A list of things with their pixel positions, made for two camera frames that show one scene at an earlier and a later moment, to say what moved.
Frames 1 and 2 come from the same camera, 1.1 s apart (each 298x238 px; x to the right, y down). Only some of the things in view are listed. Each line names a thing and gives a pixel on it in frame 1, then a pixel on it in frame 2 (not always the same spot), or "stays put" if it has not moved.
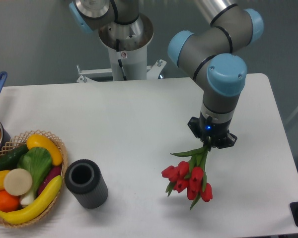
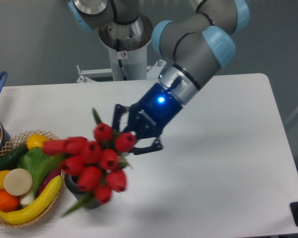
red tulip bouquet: x=189 y=177 -> x=99 y=164
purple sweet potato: x=57 y=172 stays put
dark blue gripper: x=204 y=126 -> x=149 y=116
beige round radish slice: x=18 y=182 stays put
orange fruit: x=2 y=200 stays put
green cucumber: x=8 y=158 stays put
